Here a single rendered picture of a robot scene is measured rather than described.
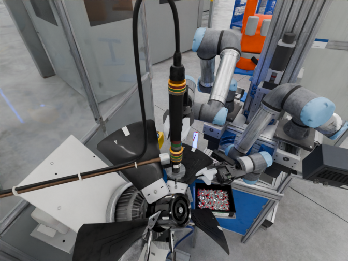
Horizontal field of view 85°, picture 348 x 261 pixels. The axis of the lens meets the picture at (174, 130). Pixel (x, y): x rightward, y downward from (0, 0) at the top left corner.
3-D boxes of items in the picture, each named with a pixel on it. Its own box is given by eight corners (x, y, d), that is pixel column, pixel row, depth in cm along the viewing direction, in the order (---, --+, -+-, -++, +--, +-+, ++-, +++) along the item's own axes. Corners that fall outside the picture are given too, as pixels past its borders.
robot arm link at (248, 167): (246, 153, 87) (241, 162, 94) (237, 155, 86) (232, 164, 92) (255, 166, 83) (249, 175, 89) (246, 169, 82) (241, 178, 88)
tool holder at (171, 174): (163, 183, 66) (162, 166, 60) (159, 167, 71) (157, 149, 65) (188, 177, 68) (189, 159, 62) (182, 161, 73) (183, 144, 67)
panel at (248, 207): (155, 206, 182) (149, 163, 137) (156, 204, 183) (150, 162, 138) (244, 236, 163) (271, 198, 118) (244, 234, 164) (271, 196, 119)
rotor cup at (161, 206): (162, 239, 73) (188, 241, 65) (136, 219, 68) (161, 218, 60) (174, 204, 83) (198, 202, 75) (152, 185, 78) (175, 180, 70)
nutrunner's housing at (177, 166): (172, 180, 70) (171, 56, 39) (169, 172, 73) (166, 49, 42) (182, 178, 71) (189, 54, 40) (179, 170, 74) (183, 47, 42)
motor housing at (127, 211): (140, 253, 81) (160, 256, 73) (99, 225, 73) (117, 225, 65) (159, 203, 97) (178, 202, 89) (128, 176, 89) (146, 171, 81)
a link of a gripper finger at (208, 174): (201, 182, 77) (221, 176, 80) (195, 169, 81) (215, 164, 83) (200, 185, 80) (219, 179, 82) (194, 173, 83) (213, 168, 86)
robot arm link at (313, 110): (327, 111, 111) (297, 81, 76) (354, 126, 101) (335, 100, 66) (312, 127, 116) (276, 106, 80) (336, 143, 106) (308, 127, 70)
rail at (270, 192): (144, 163, 137) (142, 156, 132) (146, 159, 140) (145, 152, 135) (278, 202, 116) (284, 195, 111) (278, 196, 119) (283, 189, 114)
